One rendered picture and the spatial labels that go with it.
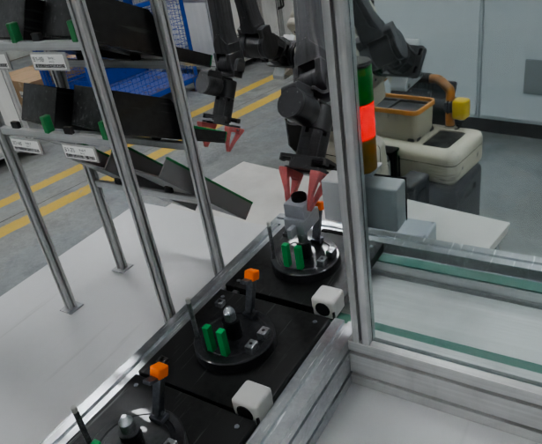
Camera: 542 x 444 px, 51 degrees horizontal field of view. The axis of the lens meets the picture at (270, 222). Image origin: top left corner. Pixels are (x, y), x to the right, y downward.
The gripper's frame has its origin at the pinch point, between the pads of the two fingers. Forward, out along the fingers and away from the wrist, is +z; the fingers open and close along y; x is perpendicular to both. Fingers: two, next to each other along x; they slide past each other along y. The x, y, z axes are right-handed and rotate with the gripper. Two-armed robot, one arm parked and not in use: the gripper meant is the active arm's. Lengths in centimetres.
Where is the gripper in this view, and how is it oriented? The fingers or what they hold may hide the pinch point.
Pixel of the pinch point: (299, 204)
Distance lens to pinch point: 109.0
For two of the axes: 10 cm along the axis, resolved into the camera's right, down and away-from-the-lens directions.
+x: 5.1, 1.4, 8.5
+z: -2.2, 9.8, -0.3
